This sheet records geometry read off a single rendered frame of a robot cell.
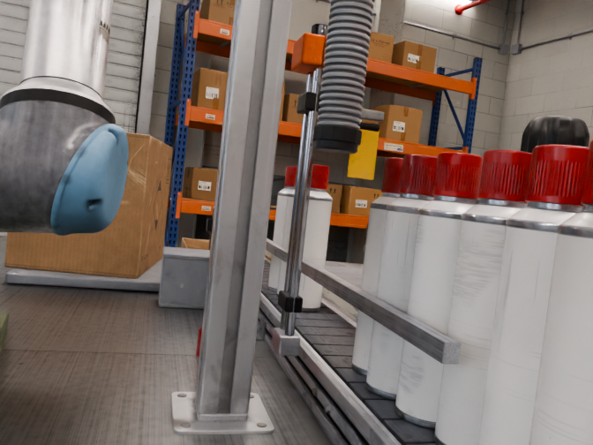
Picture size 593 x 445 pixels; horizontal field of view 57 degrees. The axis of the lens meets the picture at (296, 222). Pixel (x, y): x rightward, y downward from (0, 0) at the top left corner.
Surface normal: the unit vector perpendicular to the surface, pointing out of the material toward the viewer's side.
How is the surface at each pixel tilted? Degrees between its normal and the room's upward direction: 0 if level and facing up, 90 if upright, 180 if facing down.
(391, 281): 90
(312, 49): 90
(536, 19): 90
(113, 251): 90
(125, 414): 0
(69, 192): 106
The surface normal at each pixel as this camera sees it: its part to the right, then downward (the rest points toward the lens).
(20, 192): 0.12, 0.34
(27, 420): 0.11, -0.99
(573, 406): -0.75, -0.05
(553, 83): -0.91, -0.08
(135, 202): 0.08, 0.06
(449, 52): 0.40, 0.09
